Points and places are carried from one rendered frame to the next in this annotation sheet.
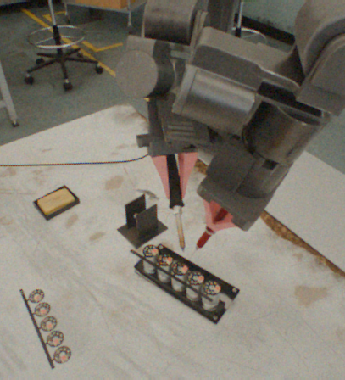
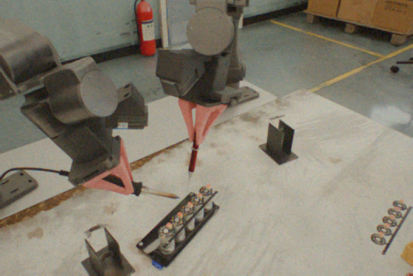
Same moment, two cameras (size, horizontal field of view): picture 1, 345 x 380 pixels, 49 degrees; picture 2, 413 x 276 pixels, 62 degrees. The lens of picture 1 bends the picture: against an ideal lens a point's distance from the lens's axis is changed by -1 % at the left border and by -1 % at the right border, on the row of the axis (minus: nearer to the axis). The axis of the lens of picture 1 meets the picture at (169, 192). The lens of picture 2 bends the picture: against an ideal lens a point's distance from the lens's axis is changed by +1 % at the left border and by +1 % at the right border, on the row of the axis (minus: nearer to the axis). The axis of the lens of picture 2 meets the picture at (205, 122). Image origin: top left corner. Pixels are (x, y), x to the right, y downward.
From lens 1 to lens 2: 51 cm
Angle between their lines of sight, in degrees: 69
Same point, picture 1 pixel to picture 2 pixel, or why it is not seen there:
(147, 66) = (102, 80)
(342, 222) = (133, 136)
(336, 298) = not seen: hidden behind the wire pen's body
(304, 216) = not seen: hidden behind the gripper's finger
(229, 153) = (222, 64)
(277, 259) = (161, 171)
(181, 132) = (189, 83)
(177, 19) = (40, 48)
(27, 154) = not seen: outside the picture
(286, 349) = (233, 176)
